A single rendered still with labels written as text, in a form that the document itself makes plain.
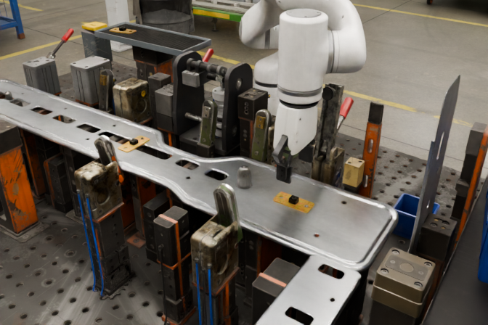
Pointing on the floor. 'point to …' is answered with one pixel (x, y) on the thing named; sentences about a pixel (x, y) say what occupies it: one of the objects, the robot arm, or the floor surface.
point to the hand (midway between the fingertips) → (295, 166)
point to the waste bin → (164, 9)
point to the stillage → (11, 2)
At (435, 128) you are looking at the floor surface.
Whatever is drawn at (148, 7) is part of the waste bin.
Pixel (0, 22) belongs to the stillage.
